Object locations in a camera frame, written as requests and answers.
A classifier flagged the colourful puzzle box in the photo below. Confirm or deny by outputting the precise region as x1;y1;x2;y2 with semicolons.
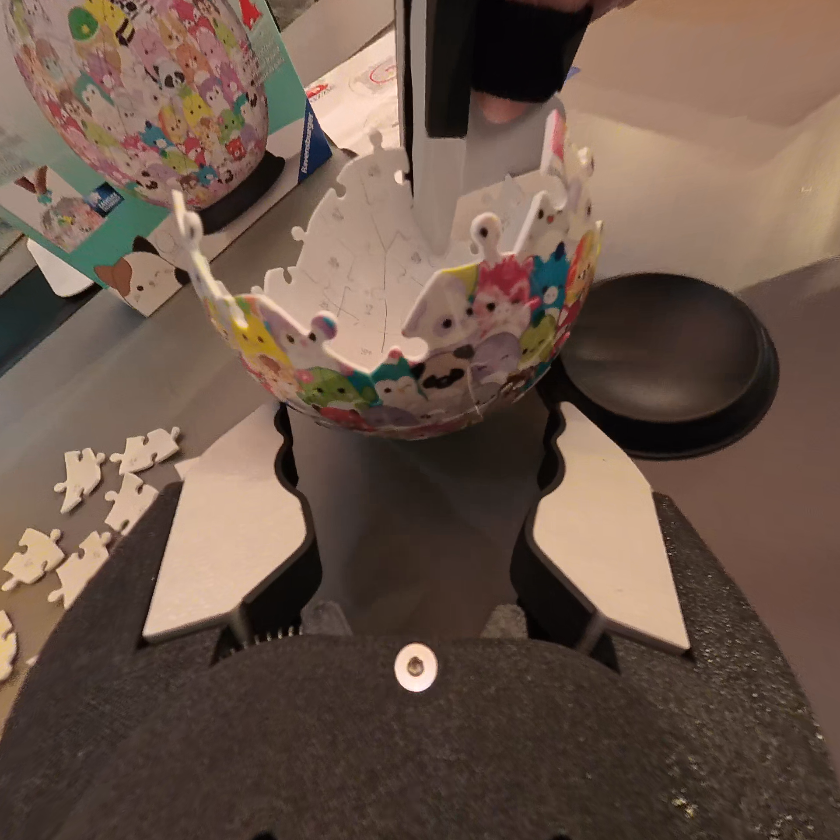
0;0;334;319

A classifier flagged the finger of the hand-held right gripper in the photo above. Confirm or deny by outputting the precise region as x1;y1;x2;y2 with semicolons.
412;134;475;257
392;0;429;198

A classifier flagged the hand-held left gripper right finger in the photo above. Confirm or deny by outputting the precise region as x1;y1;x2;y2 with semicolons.
511;400;693;659

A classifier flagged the partly built puzzle ball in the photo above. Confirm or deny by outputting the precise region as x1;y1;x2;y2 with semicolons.
171;108;605;441

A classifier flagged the white instruction leaflet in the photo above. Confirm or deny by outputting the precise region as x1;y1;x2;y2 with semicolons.
305;29;404;158

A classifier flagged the person's right hand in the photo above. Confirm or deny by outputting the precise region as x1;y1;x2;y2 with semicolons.
474;0;641;126

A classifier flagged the pile of white puzzle pieces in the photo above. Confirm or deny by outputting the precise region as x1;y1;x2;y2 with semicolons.
0;427;198;683

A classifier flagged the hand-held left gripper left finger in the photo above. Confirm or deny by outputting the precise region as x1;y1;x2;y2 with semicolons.
141;402;324;657

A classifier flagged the black puzzle ball stand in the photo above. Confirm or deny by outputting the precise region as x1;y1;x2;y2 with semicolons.
554;272;781;460

